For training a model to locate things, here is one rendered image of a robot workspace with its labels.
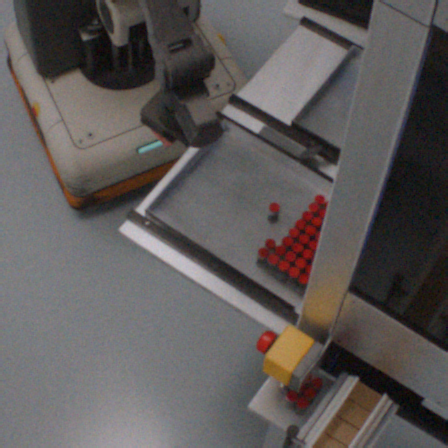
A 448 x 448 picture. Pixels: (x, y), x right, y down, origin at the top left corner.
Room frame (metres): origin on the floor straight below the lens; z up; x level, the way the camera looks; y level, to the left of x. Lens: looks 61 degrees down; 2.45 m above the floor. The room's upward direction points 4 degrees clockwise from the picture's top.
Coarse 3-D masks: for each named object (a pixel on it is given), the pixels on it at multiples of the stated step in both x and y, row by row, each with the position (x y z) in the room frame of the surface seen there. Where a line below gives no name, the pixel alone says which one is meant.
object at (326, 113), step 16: (352, 48) 1.33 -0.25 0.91; (352, 64) 1.31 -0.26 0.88; (336, 80) 1.26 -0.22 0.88; (352, 80) 1.26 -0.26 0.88; (320, 96) 1.21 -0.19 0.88; (336, 96) 1.21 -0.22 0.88; (352, 96) 1.22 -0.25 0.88; (304, 112) 1.16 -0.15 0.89; (320, 112) 1.17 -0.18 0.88; (336, 112) 1.17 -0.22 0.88; (304, 128) 1.10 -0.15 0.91; (320, 128) 1.12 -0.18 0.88; (336, 128) 1.13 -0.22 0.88; (336, 144) 1.07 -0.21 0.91
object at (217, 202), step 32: (224, 128) 1.10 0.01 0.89; (192, 160) 1.01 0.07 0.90; (224, 160) 1.03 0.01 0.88; (256, 160) 1.03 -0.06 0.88; (288, 160) 1.02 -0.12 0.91; (160, 192) 0.93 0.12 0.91; (192, 192) 0.95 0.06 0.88; (224, 192) 0.95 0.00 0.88; (256, 192) 0.96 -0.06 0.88; (288, 192) 0.96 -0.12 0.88; (320, 192) 0.97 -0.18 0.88; (160, 224) 0.87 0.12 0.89; (192, 224) 0.88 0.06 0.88; (224, 224) 0.88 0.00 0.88; (256, 224) 0.89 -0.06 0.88; (288, 224) 0.89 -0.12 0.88; (224, 256) 0.82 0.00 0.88; (256, 256) 0.82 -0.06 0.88; (288, 288) 0.76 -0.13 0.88
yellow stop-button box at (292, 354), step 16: (288, 336) 0.60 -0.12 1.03; (304, 336) 0.60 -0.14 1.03; (272, 352) 0.57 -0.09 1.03; (288, 352) 0.57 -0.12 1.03; (304, 352) 0.57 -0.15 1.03; (320, 352) 0.57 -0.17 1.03; (272, 368) 0.55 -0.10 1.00; (288, 368) 0.54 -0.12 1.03; (304, 368) 0.54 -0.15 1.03; (288, 384) 0.54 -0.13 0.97
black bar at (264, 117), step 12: (240, 108) 1.16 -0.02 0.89; (252, 108) 1.15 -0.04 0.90; (264, 120) 1.13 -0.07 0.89; (276, 120) 1.12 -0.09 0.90; (288, 132) 1.10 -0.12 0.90; (300, 132) 1.10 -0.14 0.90; (300, 144) 1.08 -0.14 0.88; (312, 144) 1.07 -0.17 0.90; (324, 156) 1.05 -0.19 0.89; (336, 156) 1.05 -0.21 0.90
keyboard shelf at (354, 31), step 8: (296, 0) 1.57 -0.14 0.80; (288, 8) 1.54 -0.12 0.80; (296, 8) 1.54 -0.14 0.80; (304, 8) 1.54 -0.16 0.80; (288, 16) 1.52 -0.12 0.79; (296, 16) 1.51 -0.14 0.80; (320, 16) 1.52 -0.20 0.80; (328, 16) 1.52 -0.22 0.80; (336, 24) 1.50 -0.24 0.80; (344, 24) 1.50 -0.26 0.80; (352, 24) 1.50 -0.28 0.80; (344, 32) 1.47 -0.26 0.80; (352, 32) 1.48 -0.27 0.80; (360, 32) 1.48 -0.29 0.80; (360, 40) 1.46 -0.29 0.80
